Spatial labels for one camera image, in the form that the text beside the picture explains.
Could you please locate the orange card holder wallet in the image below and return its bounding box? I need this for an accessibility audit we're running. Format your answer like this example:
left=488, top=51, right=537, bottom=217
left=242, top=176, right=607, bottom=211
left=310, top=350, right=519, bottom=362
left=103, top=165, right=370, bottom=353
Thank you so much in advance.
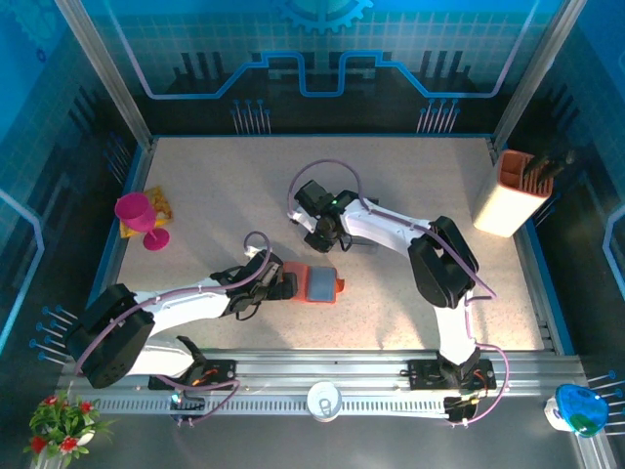
left=281, top=261, right=347, bottom=306

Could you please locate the beige utensil holder orange inside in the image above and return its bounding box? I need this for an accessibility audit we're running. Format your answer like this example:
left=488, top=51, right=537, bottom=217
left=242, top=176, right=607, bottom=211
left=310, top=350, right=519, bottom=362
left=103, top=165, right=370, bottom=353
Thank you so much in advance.
left=472, top=149, right=556, bottom=239

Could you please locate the yellow snack packet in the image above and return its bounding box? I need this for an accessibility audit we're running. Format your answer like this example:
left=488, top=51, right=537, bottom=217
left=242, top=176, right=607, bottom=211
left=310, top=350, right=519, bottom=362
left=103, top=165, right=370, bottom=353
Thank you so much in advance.
left=119, top=185, right=176, bottom=239

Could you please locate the white tin can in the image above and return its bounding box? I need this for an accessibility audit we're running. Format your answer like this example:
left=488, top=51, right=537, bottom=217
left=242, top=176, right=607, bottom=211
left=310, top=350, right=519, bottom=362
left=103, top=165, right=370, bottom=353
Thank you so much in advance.
left=306, top=380, right=343, bottom=422

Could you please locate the pink plastic goblet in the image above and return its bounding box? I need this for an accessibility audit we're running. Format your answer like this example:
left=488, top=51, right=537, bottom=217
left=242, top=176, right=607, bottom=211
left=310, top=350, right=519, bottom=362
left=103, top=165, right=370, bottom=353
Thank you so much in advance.
left=114, top=192, right=171, bottom=253

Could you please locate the artificial plant with red flowers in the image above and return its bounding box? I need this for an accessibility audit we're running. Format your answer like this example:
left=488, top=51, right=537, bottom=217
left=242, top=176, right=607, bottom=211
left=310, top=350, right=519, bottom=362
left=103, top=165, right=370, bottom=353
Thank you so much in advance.
left=22, top=393, right=116, bottom=469

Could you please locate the blue and white globe ornament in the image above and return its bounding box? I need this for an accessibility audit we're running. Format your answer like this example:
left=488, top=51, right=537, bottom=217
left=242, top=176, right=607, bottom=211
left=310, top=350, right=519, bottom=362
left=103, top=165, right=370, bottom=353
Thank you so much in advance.
left=544, top=383, right=611, bottom=439

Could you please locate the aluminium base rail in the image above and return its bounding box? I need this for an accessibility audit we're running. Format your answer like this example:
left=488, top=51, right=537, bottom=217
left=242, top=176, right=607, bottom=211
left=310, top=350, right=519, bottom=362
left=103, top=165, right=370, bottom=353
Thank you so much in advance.
left=58, top=347, right=587, bottom=416

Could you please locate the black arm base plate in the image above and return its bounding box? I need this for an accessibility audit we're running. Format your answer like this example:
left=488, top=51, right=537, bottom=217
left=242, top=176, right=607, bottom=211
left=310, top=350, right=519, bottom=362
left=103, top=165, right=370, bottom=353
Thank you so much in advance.
left=406, top=358, right=497, bottom=392
left=147, top=358, right=239, bottom=392

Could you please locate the grey slotted cable duct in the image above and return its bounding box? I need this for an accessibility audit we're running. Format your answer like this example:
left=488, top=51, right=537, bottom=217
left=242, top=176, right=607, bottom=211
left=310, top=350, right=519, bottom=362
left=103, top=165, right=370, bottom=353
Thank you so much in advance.
left=95, top=398, right=450, bottom=416

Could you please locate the black utensil handle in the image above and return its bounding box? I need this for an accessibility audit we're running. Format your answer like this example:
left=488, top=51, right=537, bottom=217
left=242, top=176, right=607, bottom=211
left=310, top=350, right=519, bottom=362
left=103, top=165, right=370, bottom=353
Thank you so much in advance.
left=524, top=153, right=553, bottom=185
left=541, top=149, right=577, bottom=180

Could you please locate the aluminium frame post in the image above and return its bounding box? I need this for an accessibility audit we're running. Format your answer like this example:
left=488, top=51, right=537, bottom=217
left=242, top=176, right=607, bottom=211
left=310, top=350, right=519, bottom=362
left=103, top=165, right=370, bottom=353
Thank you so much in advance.
left=53, top=0, right=156, bottom=150
left=490, top=0, right=575, bottom=150

